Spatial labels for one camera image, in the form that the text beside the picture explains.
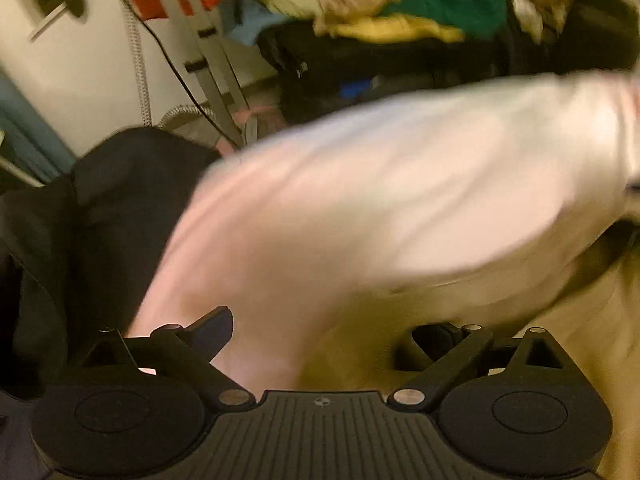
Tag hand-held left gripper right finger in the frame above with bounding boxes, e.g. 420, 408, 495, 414
385, 322, 571, 408

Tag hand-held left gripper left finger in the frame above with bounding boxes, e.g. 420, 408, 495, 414
82, 305, 257, 408

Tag tan garment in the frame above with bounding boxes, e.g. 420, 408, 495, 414
299, 217, 640, 480

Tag white garment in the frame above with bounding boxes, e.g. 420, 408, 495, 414
125, 71, 640, 392

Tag dark garment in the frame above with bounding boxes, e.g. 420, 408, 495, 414
0, 127, 224, 402

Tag teal curtain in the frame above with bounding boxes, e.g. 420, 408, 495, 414
0, 67, 77, 187

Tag black chair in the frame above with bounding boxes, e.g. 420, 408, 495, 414
256, 2, 640, 128

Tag grey metal rack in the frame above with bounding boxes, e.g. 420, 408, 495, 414
144, 0, 260, 148

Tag braided grey hose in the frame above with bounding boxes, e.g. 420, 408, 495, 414
120, 0, 223, 147

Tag black cable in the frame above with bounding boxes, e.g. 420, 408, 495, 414
116, 0, 245, 150

